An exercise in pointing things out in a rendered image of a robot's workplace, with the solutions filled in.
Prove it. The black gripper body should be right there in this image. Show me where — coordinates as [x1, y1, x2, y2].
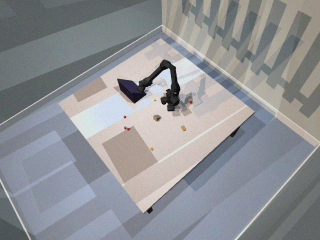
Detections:
[167, 98, 175, 112]

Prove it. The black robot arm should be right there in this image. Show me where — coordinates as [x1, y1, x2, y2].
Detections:
[136, 59, 181, 106]

